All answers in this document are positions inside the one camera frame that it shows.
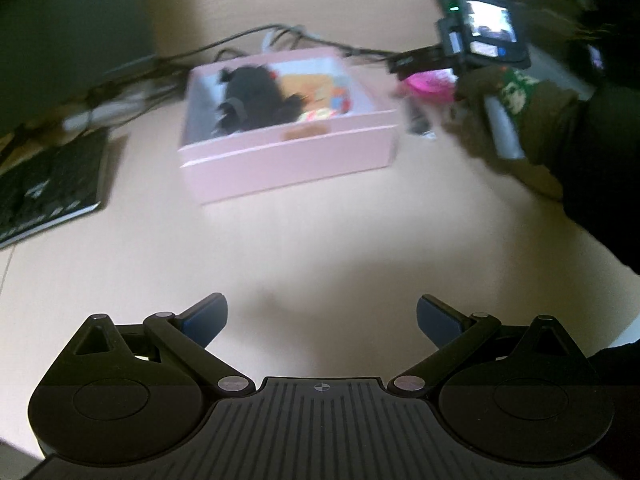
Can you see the black computer case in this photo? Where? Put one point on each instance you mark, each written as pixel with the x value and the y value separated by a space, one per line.
pixel 582 44

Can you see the brown wrapped candy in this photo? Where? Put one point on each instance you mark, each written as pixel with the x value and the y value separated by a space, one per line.
pixel 419 124

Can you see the black keyboard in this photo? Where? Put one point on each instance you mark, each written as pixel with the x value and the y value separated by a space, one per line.
pixel 53 187

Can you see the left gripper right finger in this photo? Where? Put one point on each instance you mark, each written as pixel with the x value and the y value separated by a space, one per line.
pixel 480 344

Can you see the gloved right hand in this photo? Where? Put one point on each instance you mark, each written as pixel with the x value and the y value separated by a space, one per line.
pixel 500 110

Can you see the white power strip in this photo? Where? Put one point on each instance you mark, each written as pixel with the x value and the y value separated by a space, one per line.
pixel 126 103

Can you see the dark monitor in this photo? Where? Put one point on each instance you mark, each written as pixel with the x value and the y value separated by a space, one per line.
pixel 53 50

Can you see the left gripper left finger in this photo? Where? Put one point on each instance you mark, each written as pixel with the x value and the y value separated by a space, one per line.
pixel 164 356

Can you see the tan plush paw toy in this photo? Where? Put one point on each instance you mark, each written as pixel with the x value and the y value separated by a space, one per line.
pixel 318 91

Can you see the pink toy net scoop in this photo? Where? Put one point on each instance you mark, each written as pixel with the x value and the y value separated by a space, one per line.
pixel 436 86

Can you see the pink cardboard box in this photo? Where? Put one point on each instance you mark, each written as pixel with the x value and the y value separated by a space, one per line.
pixel 217 167

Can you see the camera display on gripper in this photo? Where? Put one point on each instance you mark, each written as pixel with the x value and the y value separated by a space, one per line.
pixel 491 35

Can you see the black plush cat toy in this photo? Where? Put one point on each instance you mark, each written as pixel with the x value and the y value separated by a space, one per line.
pixel 253 100

